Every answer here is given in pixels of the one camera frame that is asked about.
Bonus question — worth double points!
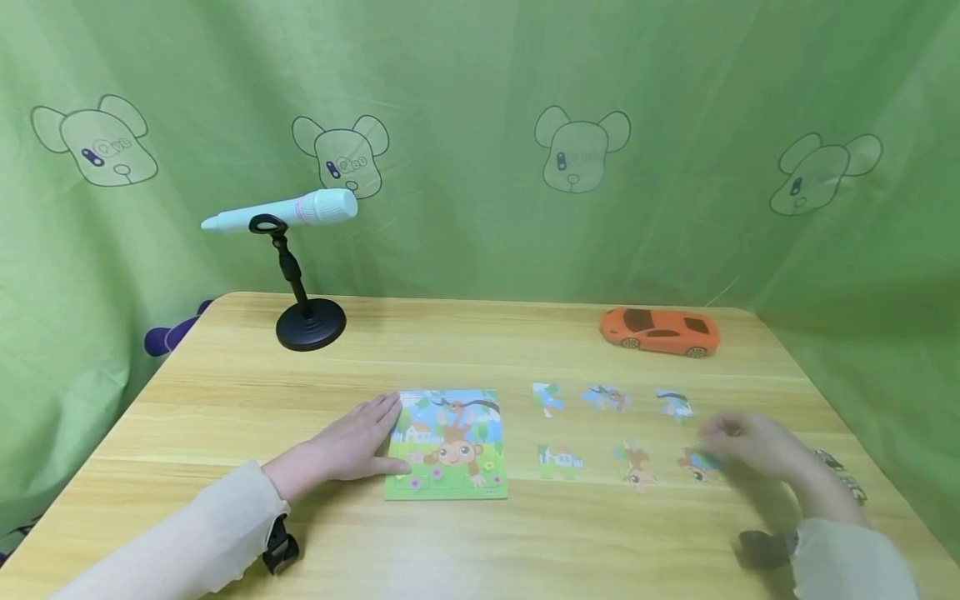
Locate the person's left hand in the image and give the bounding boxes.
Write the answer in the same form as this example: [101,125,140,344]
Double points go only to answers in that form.
[260,392,413,503]

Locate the person's right hand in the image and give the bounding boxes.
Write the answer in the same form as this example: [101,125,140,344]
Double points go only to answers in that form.
[698,412,865,528]

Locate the monkey face puzzle piece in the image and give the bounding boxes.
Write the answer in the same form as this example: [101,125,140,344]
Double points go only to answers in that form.
[677,448,726,486]

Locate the monkey jigsaw puzzle board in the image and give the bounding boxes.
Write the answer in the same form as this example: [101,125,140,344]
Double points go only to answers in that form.
[382,388,510,503]

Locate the person's right forearm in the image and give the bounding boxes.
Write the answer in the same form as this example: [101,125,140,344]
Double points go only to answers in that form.
[791,517,923,600]

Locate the person's left forearm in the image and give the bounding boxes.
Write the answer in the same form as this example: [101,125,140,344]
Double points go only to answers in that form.
[43,461,292,600]

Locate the blue green puzzle piece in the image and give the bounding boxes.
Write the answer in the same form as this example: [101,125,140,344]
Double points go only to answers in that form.
[653,387,696,423]

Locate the monkey body puzzle piece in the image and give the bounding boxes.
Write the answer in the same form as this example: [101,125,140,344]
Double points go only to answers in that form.
[612,441,658,493]

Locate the black microphone stand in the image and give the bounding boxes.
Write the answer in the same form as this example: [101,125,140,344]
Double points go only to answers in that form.
[248,214,348,353]

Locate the black wrist band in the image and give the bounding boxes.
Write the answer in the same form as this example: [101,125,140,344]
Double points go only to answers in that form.
[261,513,301,576]
[732,528,801,571]

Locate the orange toy car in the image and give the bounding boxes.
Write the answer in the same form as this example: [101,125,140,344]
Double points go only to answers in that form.
[599,307,722,359]

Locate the blue branch puzzle piece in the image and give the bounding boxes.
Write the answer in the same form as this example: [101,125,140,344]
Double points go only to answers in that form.
[581,383,632,414]

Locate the grey patterned toy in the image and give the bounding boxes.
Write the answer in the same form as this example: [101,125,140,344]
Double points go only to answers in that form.
[812,449,869,507]

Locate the green house puzzle piece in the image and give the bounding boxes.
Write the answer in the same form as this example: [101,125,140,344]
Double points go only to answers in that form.
[536,443,585,482]

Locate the blue white puzzle piece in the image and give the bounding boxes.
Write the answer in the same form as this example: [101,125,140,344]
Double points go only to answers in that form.
[532,382,566,418]

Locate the white handheld microphone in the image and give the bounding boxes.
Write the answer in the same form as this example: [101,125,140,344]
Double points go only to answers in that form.
[201,188,359,235]

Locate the purple plush toy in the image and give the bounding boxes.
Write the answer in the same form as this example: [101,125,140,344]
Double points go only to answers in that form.
[143,299,216,358]

